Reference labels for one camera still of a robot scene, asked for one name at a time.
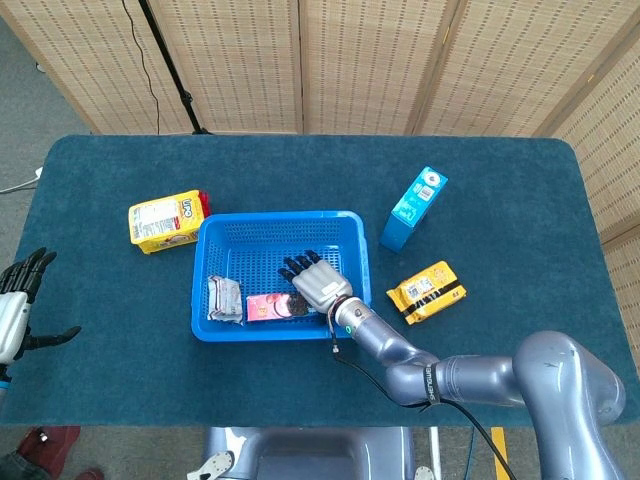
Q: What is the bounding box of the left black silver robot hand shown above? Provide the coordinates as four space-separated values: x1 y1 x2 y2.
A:
0 247 82 364

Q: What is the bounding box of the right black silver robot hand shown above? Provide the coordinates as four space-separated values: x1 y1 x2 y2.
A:
277 248 354 315

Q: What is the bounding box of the pink blue cookie pack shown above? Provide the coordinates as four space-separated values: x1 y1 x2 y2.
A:
244 292 314 325

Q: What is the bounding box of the yellow black snack packet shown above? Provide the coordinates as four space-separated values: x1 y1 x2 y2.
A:
385 260 468 326

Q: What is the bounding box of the blue carton box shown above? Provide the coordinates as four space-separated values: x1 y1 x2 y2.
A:
378 165 450 255

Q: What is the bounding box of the yellow red Lipo snack bag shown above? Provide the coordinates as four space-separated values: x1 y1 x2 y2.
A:
128 188 213 255

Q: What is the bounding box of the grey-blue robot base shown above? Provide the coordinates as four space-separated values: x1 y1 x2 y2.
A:
202 426 417 480

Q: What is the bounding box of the blue plastic perforated basket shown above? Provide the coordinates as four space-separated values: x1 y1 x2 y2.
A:
191 209 374 344

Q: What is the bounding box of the white red small snack packet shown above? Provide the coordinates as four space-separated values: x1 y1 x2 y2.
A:
206 275 245 326

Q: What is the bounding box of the teal carpet table mat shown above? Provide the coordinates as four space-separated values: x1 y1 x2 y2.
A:
0 133 639 429

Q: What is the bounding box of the dark trouser leg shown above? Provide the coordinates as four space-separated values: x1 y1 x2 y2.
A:
0 449 34 480

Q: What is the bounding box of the white floor strip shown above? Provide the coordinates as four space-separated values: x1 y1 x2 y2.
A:
429 426 444 480

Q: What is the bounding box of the yellow floor tape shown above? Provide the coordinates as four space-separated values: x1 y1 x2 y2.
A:
490 427 512 480

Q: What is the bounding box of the wide bamboo folding screen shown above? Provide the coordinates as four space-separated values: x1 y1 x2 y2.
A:
0 0 640 137

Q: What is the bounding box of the black tripod stand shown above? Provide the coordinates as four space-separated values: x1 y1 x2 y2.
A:
137 0 214 137

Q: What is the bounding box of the narrow bamboo folding screen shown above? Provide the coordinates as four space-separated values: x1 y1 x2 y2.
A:
552 44 640 346

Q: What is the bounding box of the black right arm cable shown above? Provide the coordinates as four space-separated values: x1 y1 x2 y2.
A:
329 319 519 480

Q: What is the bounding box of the blue floor cable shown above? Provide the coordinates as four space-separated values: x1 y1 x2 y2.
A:
464 427 479 480

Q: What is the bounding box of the thin black hanging cable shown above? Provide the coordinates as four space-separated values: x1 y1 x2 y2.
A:
121 0 162 135

